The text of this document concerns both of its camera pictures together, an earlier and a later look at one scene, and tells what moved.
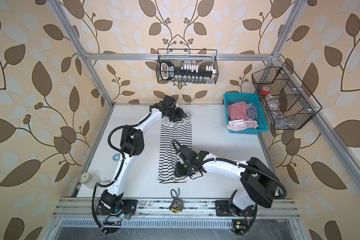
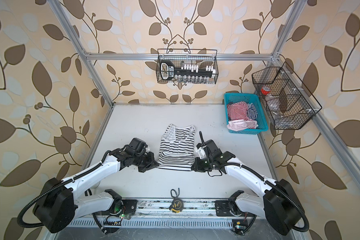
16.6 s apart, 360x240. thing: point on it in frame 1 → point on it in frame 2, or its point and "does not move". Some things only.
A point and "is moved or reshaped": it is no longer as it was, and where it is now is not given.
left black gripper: (180, 113) → (151, 163)
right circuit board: (239, 226) does not move
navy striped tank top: (252, 112) does not move
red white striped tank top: (237, 111) does not move
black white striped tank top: (181, 130) is moved or reshaped
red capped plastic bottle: (266, 91) does not move
